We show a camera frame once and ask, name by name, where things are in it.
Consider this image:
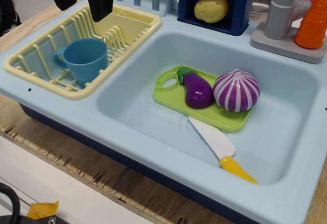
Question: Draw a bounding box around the blue plastic cup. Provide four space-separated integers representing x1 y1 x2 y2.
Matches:
52 38 108 86

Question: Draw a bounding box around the cream yellow drying rack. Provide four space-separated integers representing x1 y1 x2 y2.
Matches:
3 4 161 99

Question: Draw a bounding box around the light blue toy sink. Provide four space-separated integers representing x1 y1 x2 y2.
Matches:
1 0 326 223

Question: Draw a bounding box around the black bag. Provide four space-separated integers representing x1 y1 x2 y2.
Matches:
1 0 21 37

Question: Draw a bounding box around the yellow toy potato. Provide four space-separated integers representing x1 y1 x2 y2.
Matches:
194 0 229 23

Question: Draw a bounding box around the purple toy eggplant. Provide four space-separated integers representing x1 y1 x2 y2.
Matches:
177 67 214 109

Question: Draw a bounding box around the steel bowl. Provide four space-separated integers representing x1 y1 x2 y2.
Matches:
250 0 272 16

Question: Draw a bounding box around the green plastic cutting board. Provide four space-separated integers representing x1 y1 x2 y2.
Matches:
153 65 253 132

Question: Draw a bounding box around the purple striped toy onion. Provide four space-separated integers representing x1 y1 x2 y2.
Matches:
213 69 261 112

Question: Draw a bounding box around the grey toy faucet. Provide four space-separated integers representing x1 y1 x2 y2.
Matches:
250 0 326 64

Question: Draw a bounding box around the orange toy carrot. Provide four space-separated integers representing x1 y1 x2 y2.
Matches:
294 0 326 49

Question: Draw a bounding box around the yellow tape piece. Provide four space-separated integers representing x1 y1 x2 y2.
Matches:
26 201 59 220

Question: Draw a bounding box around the white toy knife yellow handle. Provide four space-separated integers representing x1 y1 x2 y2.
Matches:
189 116 259 184

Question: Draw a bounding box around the black braided cable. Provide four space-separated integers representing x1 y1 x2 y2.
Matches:
0 182 20 224

